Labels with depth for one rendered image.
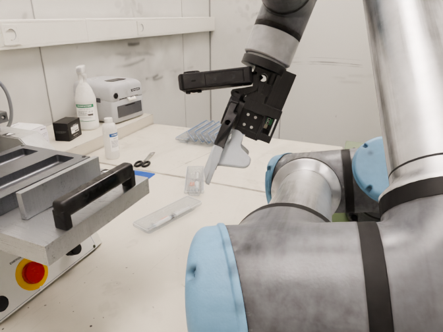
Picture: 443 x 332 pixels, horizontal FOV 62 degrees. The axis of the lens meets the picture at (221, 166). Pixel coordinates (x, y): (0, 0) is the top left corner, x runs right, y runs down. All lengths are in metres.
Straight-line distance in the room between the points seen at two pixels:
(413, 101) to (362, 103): 2.51
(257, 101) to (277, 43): 0.09
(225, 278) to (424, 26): 0.27
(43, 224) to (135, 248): 0.35
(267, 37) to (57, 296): 0.58
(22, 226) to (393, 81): 0.46
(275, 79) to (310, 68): 2.27
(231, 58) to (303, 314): 2.81
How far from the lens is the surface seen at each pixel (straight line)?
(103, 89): 1.62
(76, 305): 0.74
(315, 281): 0.25
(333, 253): 0.26
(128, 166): 0.59
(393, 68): 0.36
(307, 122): 2.92
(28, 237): 0.52
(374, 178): 0.64
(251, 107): 0.56
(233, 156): 0.53
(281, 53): 0.57
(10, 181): 0.67
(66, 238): 0.52
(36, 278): 0.77
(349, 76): 2.82
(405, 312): 0.25
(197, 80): 0.57
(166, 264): 0.79
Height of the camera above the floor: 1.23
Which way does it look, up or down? 22 degrees down
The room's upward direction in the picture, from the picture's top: straight up
